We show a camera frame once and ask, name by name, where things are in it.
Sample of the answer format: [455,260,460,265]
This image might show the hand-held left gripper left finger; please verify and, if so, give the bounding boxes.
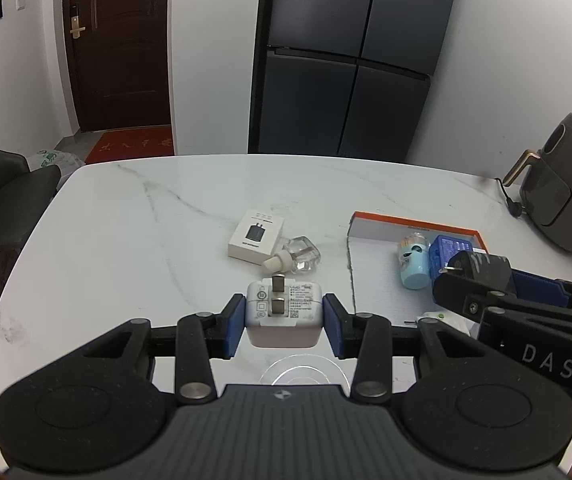
[83,294,245,407]

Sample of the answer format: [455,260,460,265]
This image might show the light blue bottle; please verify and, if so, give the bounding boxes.
[397,234,432,291]

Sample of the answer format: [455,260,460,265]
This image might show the gold door lock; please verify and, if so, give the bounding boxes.
[68,5,87,38]

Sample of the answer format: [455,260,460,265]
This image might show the white charger box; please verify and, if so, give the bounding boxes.
[227,208,287,263]

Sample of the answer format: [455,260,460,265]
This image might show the white charger plug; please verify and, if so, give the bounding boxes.
[244,274,325,348]

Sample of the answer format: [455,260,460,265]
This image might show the dark brown door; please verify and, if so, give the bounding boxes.
[61,0,174,133]

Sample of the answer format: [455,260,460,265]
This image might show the white plastic bag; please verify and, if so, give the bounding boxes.
[27,149,86,181]

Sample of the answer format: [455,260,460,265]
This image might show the white device with green buttons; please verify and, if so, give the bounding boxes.
[416,310,467,333]

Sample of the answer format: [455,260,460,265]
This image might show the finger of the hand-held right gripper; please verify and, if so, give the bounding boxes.
[511,270,572,306]
[432,270,517,322]

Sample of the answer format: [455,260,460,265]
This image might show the black charger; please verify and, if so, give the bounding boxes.
[445,251,514,293]

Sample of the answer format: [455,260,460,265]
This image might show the black power cable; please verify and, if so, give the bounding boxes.
[481,175,524,218]

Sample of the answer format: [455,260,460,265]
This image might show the white tray with orange rim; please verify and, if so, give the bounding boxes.
[347,211,489,333]

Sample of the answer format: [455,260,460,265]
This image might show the red doormat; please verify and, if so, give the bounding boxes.
[84,126,174,165]

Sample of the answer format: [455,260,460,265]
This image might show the grey air fryer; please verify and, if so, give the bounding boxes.
[503,112,572,253]

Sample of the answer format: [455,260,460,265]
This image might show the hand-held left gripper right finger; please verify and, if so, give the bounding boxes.
[323,294,477,406]

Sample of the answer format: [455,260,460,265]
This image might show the dark grey chair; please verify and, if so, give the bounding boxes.
[0,125,62,261]

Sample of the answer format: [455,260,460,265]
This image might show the blue box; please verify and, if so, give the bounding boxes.
[428,234,474,283]

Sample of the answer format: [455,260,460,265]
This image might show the dark grey refrigerator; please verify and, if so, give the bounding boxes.
[247,0,462,163]

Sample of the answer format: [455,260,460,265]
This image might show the clear liquid refill bottle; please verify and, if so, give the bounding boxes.
[261,235,320,275]

